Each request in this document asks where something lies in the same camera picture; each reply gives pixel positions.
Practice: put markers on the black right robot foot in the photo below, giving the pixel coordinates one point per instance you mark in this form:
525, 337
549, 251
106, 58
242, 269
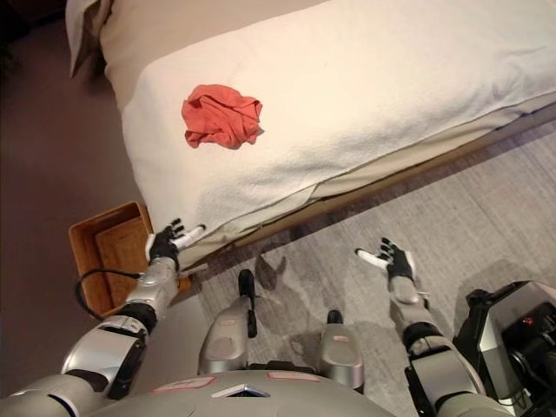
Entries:
335, 317

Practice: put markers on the silver robot leg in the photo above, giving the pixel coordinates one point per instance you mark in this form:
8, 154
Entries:
223, 343
341, 356

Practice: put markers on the orange cloth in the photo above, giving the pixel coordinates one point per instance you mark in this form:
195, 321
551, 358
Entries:
217, 117

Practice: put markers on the brown wicker basket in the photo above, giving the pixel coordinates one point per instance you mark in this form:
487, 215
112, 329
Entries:
117, 252

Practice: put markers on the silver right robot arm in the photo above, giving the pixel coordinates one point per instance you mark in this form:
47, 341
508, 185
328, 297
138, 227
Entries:
438, 365

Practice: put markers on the tan bed frame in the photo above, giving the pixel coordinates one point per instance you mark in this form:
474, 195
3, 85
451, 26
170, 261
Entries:
391, 182

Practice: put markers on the black robot foot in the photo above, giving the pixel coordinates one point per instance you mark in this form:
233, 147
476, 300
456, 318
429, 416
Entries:
335, 317
246, 282

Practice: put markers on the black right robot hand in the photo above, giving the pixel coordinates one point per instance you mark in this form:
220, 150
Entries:
399, 262

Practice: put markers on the silver robot torso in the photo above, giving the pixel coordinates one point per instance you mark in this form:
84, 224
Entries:
243, 397

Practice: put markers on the grey patterned rug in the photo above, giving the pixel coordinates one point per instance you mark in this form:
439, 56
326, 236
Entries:
434, 226

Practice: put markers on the bed with white blanket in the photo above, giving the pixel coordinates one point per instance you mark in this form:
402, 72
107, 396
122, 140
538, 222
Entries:
347, 87

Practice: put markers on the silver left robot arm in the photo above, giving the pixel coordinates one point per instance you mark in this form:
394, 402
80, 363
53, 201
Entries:
108, 347

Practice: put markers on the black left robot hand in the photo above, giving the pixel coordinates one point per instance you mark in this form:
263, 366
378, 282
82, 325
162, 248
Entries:
163, 245

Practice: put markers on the black and silver machine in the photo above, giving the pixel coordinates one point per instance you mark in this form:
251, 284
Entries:
508, 339

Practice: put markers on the beige duvet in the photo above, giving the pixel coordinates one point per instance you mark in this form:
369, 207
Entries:
143, 43

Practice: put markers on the black left robot foot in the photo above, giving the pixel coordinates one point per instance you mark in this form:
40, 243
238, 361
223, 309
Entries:
246, 282

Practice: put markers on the silver right robot leg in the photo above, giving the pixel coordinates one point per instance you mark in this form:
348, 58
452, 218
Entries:
341, 356

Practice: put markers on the silver left robot leg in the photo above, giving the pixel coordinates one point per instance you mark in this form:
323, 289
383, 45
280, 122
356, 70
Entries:
223, 343

